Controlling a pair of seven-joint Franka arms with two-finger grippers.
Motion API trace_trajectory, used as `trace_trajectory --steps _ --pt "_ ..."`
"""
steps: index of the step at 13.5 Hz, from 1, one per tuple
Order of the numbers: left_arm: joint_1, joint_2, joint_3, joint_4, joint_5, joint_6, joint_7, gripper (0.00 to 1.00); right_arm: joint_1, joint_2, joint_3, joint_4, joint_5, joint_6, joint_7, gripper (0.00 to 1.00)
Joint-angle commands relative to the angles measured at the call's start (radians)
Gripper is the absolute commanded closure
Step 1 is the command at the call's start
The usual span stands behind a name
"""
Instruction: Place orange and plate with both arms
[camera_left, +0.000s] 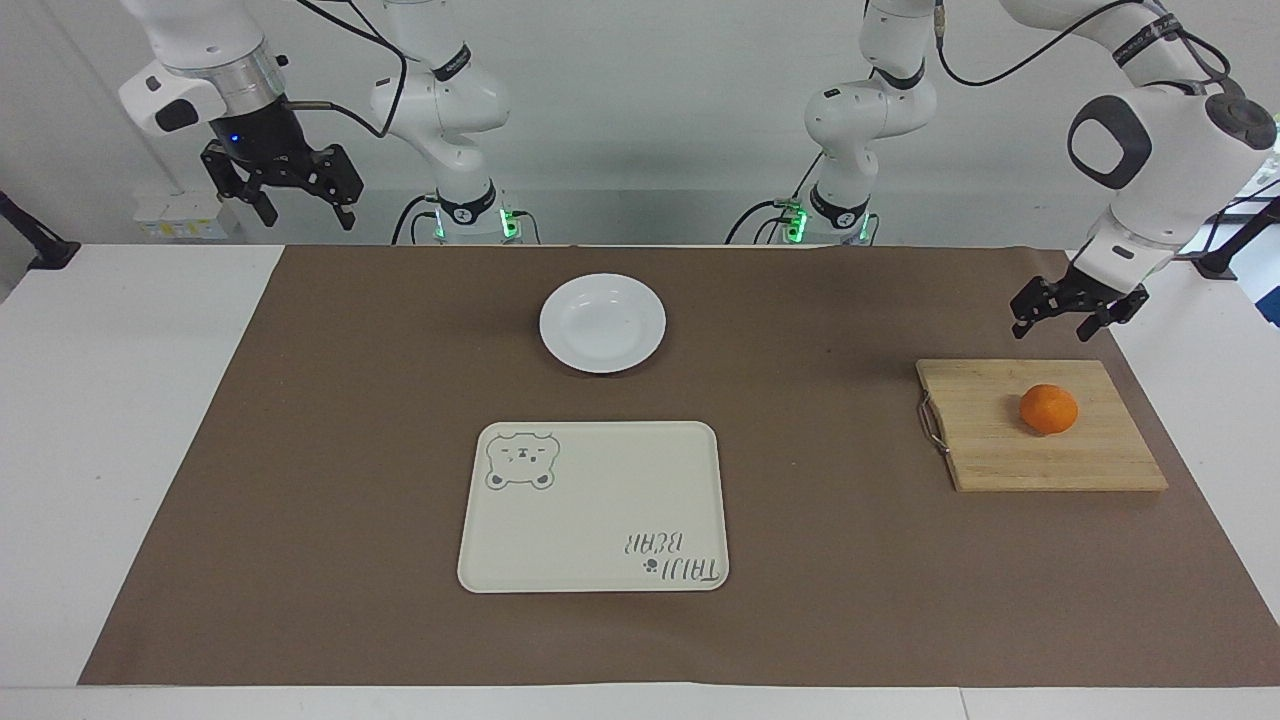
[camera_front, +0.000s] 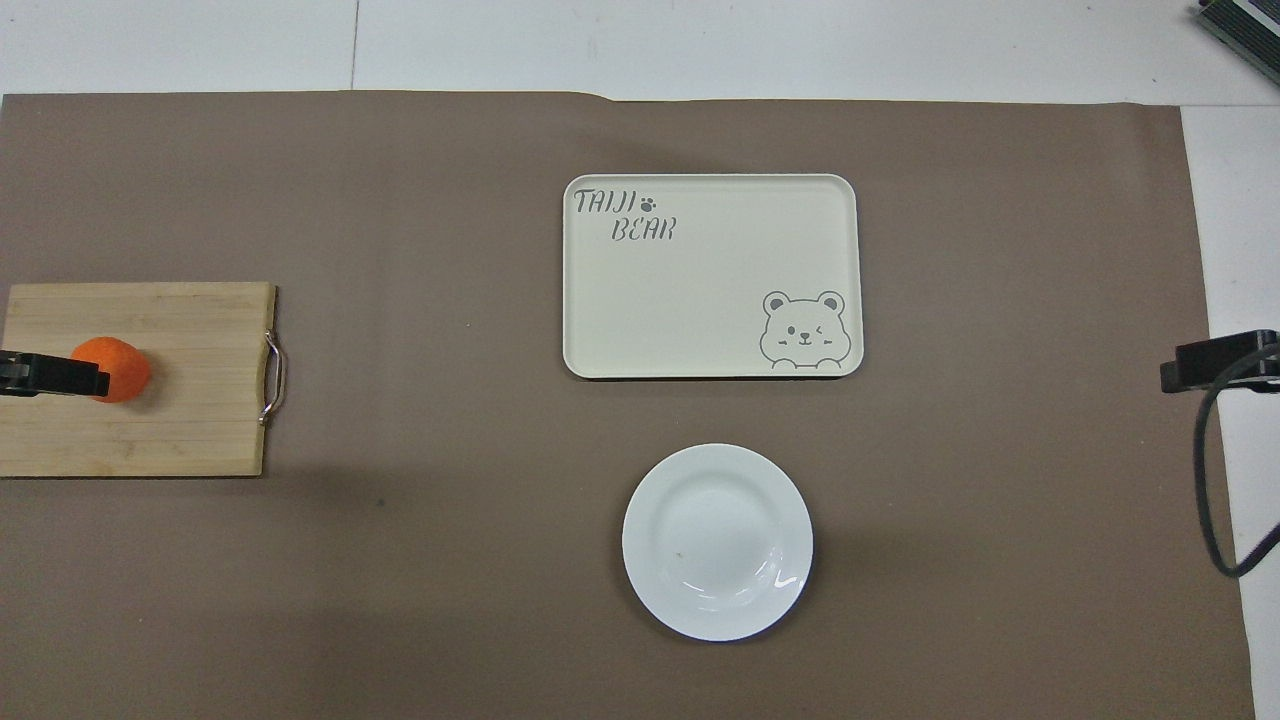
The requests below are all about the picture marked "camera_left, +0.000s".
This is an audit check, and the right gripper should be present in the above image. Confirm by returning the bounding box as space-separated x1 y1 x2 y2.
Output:
200 95 364 233

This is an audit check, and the cream tray with bear print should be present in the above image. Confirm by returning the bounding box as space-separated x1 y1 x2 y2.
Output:
457 420 730 594

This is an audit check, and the black stand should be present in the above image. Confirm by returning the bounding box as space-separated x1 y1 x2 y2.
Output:
0 190 82 272
1194 195 1280 281

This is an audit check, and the white round plate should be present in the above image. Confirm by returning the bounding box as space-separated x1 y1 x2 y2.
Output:
539 273 668 375

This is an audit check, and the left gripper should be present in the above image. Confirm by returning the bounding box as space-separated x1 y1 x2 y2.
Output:
1010 261 1150 342

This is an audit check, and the orange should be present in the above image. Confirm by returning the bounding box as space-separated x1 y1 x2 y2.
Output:
1019 384 1080 436

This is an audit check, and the wooden cutting board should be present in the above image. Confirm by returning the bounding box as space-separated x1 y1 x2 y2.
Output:
917 358 1169 493

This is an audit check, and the black cable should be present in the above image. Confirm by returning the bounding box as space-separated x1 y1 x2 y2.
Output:
391 194 442 246
283 0 410 141
725 150 831 246
933 0 1143 89
1140 0 1241 99

